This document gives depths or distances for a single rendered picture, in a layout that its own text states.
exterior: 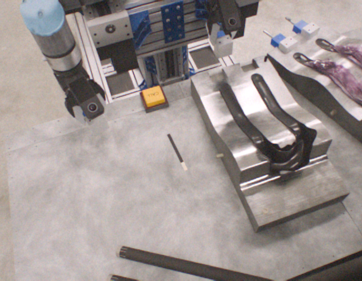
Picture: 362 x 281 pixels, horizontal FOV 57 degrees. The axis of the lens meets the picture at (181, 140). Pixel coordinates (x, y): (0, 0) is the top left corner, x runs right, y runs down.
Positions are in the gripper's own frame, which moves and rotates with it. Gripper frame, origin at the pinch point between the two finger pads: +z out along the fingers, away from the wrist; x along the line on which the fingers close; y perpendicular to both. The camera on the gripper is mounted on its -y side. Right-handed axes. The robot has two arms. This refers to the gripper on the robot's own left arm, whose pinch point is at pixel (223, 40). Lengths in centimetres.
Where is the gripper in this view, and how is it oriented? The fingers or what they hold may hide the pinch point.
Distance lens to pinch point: 110.6
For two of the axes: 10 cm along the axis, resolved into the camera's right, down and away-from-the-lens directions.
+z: 0.6, 5.1, 8.6
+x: -9.5, 3.0, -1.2
